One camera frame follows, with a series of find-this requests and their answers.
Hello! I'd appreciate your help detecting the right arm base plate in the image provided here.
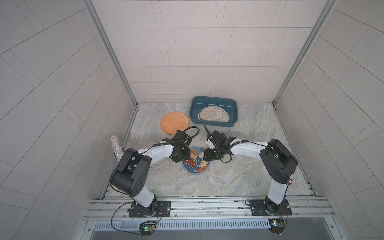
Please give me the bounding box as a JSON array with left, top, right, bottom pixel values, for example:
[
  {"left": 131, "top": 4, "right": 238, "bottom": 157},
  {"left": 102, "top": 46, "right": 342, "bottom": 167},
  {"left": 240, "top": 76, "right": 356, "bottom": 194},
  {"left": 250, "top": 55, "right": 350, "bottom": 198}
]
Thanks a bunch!
[{"left": 246, "top": 199, "right": 293, "bottom": 216}]

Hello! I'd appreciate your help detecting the orange round coaster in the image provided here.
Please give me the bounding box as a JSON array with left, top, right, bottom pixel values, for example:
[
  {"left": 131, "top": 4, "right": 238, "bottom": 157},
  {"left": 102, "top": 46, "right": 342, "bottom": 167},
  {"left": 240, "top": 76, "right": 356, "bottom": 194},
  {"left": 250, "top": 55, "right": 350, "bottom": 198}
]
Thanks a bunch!
[{"left": 161, "top": 112, "right": 190, "bottom": 135}]

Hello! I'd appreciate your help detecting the controller board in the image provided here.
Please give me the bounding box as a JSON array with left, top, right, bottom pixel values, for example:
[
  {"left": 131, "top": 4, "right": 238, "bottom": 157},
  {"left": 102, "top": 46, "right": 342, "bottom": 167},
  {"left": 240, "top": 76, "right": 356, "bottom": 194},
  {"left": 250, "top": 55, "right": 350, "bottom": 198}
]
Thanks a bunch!
[
  {"left": 139, "top": 221, "right": 157, "bottom": 237},
  {"left": 269, "top": 219, "right": 286, "bottom": 234}
]

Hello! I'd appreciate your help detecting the aluminium mounting rail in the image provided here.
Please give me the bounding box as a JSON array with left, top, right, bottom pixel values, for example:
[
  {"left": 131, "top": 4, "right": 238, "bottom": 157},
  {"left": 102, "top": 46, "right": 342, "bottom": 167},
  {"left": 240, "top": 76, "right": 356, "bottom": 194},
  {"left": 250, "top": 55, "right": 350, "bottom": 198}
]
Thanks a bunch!
[{"left": 83, "top": 196, "right": 335, "bottom": 221}]

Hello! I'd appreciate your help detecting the teal storage box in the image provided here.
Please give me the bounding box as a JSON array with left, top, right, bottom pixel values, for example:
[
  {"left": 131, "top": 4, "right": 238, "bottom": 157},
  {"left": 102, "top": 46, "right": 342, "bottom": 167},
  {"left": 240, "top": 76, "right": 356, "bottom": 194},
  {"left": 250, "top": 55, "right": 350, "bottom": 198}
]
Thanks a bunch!
[{"left": 189, "top": 96, "right": 238, "bottom": 127}]

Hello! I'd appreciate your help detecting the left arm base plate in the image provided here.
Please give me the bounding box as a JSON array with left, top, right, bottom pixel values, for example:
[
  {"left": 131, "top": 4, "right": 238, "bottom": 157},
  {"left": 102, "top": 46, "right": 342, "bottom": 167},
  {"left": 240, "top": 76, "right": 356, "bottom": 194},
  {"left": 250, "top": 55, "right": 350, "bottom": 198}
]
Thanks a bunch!
[{"left": 128, "top": 199, "right": 171, "bottom": 218}]

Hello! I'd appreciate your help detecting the beige mandala coaster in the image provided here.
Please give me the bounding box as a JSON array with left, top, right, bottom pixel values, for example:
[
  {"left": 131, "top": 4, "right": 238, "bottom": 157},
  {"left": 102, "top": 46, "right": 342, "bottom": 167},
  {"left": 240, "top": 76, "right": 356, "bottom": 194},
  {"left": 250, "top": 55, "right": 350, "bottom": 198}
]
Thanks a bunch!
[{"left": 198, "top": 106, "right": 229, "bottom": 123}]

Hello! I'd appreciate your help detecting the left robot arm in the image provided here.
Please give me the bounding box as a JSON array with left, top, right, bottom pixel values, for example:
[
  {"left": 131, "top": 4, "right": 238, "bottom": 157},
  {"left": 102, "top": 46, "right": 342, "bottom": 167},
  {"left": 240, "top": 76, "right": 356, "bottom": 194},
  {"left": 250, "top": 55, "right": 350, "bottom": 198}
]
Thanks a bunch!
[{"left": 109, "top": 130, "right": 194, "bottom": 216}]

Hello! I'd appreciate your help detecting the left controller board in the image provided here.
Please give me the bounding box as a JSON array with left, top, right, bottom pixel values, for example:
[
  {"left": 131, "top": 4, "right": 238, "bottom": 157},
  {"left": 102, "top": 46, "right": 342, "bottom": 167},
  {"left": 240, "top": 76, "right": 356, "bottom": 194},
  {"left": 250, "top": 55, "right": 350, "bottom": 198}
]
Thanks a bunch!
[{"left": 139, "top": 221, "right": 157, "bottom": 237}]

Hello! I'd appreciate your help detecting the blue bear coaster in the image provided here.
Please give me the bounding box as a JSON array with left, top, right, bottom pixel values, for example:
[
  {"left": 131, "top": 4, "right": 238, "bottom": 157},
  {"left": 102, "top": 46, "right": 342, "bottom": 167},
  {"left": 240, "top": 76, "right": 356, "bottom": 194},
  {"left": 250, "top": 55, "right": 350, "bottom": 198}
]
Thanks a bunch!
[{"left": 183, "top": 147, "right": 210, "bottom": 175}]

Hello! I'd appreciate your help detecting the right controller board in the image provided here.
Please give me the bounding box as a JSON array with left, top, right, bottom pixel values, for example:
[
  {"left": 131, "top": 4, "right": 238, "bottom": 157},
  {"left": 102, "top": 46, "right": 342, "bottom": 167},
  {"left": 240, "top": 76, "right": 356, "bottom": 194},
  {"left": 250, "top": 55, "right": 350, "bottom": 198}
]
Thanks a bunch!
[{"left": 269, "top": 219, "right": 286, "bottom": 234}]

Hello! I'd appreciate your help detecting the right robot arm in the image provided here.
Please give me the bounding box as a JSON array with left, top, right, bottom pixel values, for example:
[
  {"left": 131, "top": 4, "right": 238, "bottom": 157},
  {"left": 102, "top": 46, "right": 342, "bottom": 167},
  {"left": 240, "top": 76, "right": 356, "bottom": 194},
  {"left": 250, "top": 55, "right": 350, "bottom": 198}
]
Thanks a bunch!
[{"left": 204, "top": 130, "right": 299, "bottom": 215}]

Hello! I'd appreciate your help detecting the pale butterfly coaster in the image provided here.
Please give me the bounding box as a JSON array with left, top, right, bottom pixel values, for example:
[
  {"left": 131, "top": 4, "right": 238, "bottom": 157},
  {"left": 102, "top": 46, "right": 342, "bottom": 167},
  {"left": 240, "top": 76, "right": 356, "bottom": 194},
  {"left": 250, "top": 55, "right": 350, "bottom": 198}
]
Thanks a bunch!
[{"left": 150, "top": 159, "right": 165, "bottom": 168}]

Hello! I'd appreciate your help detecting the glitter microphone on stand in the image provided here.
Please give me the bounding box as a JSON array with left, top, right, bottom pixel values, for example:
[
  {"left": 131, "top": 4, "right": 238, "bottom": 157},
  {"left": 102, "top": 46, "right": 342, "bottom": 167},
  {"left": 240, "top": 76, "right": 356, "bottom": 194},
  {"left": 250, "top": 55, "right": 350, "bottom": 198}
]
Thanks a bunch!
[{"left": 110, "top": 135, "right": 124, "bottom": 161}]

